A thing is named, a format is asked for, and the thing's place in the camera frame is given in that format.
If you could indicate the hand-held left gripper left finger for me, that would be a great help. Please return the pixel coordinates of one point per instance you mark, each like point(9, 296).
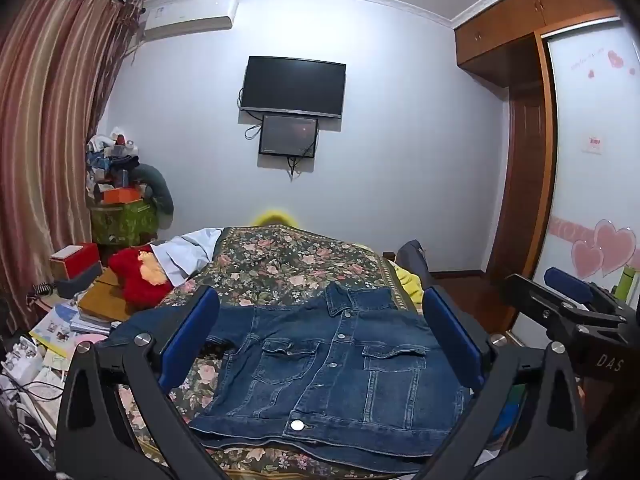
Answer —
point(192, 335)

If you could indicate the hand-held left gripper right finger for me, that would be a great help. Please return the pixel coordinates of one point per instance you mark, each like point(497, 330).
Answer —
point(450, 340)

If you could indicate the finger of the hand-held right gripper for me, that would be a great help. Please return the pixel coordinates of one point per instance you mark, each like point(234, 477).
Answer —
point(567, 282)
point(545, 310)

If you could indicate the blue denim jacket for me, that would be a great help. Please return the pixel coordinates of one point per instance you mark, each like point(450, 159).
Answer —
point(320, 370)

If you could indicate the green bottle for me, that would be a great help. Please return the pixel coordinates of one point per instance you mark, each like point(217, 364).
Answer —
point(626, 287)

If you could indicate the yellow-green cloth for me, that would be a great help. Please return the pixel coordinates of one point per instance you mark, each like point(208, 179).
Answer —
point(407, 285)

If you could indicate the light blue shirt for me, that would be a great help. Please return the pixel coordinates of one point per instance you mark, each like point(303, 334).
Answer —
point(185, 255)

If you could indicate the red plush toy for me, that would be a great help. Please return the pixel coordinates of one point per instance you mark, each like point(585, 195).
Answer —
point(132, 280)

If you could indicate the white heart-sticker sliding door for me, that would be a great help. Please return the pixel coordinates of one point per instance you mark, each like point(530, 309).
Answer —
point(590, 200)

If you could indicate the dark cloth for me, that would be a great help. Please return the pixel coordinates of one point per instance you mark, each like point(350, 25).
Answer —
point(412, 260)

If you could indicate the brown cardboard box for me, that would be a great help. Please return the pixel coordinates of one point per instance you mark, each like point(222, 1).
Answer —
point(102, 297)

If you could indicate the brown wooden door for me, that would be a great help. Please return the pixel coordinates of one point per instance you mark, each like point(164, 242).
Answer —
point(522, 185)

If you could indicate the floral bedspread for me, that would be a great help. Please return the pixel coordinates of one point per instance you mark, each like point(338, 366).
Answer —
point(290, 260)

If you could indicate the red box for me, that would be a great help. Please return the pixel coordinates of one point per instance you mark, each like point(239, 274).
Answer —
point(80, 257)

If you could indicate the yellow object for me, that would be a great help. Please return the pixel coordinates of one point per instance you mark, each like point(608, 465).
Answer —
point(274, 217)

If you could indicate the grey plush pillow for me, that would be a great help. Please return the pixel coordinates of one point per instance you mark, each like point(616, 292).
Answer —
point(159, 185)

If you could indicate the orange box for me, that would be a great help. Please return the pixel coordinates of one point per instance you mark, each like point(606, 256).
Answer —
point(120, 196)

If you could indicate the pile of cluttered belongings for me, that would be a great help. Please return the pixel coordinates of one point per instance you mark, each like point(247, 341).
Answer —
point(107, 160)

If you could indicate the striped brown curtain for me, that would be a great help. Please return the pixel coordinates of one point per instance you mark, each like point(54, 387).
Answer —
point(45, 110)

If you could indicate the wooden wardrobe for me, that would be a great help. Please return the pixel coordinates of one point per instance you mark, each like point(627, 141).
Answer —
point(505, 15)

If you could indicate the white air conditioner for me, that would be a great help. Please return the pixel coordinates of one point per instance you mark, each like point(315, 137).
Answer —
point(190, 15)

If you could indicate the red white wall sticker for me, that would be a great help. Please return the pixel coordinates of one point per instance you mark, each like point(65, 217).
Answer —
point(593, 145)

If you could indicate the small black wall monitor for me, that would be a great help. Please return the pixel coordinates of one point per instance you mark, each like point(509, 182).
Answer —
point(288, 135)

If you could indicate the black wall television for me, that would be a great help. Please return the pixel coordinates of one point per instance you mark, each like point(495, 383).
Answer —
point(294, 85)

